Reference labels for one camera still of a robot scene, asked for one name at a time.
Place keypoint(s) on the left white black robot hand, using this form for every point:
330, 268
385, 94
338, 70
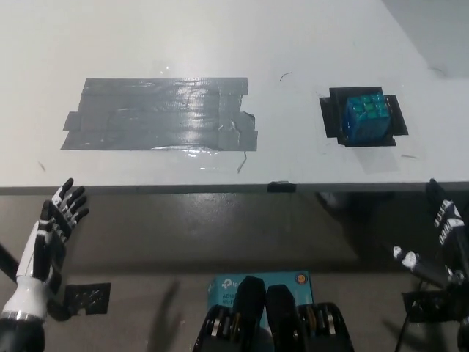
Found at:
36, 253

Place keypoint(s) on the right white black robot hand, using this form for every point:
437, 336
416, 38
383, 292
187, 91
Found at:
452, 234

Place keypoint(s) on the blue green Rubik's cube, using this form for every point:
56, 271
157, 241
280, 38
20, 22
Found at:
366, 119

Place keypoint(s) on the black tape marked spot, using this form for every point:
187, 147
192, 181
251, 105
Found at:
332, 117

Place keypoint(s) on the black diagonal table leg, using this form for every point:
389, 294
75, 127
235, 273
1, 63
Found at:
7, 262

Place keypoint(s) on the small black tape strip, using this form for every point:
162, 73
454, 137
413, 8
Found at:
281, 187

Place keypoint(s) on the teal router cardboard box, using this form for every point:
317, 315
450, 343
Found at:
223, 289

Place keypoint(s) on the grey duct tape patch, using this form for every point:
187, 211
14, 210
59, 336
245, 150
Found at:
157, 115

